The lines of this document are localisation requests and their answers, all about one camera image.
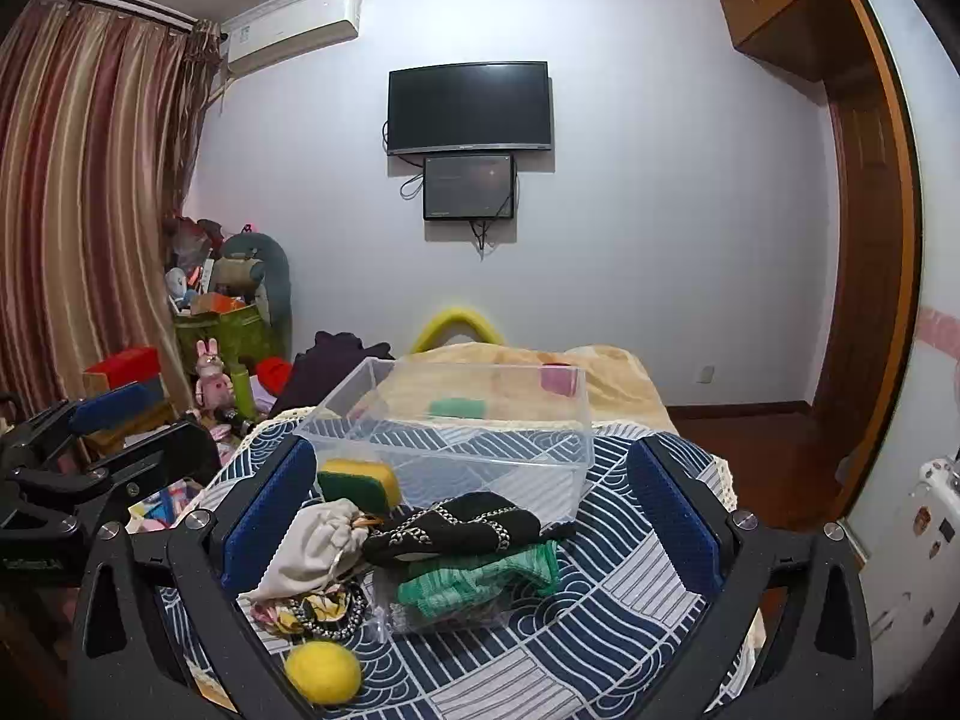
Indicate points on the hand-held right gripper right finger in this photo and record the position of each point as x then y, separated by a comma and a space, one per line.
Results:
675, 521

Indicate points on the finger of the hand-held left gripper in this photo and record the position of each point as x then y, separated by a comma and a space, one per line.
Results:
112, 403
169, 454

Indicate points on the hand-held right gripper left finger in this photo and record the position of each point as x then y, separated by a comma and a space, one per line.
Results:
268, 521

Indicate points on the black knitted cloth white pattern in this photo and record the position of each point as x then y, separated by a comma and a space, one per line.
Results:
465, 523

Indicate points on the clear plastic storage box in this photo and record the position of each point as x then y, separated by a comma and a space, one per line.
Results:
487, 457

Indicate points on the red box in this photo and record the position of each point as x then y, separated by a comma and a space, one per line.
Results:
124, 369

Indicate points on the pink rabbit plush toy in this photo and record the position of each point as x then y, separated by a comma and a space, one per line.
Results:
214, 382

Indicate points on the floral fabric scrunchie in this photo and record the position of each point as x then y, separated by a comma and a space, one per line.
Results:
279, 615

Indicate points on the yellow and green sponge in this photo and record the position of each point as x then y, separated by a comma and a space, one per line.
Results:
356, 481

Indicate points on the green bottle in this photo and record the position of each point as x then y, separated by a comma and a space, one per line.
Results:
245, 390

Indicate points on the green cardboard box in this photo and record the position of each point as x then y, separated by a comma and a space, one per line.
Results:
225, 337

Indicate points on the red cloth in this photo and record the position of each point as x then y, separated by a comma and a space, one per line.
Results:
274, 375

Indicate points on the blue and white plush toy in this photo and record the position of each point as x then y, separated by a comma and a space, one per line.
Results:
175, 286

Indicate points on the yellow blanket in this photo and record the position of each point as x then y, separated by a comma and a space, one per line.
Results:
626, 384

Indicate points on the navy wave pattern blanket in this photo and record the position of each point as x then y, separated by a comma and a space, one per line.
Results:
600, 652

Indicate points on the yellow felt ball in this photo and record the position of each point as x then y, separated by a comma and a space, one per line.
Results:
324, 673

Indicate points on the dark purple clothing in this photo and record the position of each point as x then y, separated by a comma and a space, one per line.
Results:
330, 367

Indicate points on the pink sponge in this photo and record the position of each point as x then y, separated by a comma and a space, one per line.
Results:
559, 380

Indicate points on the green knitted cloth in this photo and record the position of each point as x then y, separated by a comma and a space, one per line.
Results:
450, 586

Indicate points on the striped brown curtain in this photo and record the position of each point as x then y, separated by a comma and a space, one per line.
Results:
82, 202

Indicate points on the clear plastic bag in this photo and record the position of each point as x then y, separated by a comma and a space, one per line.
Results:
480, 621

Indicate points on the white appliance with stickers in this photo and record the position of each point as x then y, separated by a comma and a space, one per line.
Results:
907, 577

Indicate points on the yellow foam arch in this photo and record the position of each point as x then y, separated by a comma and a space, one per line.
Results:
457, 309

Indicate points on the wooden door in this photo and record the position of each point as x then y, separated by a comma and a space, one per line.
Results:
870, 255

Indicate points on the curtain rod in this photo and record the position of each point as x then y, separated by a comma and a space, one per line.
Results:
127, 4

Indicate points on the white air conditioner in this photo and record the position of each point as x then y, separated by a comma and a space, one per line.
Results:
292, 30

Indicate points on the wooden overhead cabinet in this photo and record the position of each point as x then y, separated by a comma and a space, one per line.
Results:
787, 7

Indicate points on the small black wall monitor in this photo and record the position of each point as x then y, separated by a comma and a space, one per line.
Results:
469, 186

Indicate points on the black wall television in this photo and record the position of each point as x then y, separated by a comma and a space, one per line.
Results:
470, 107

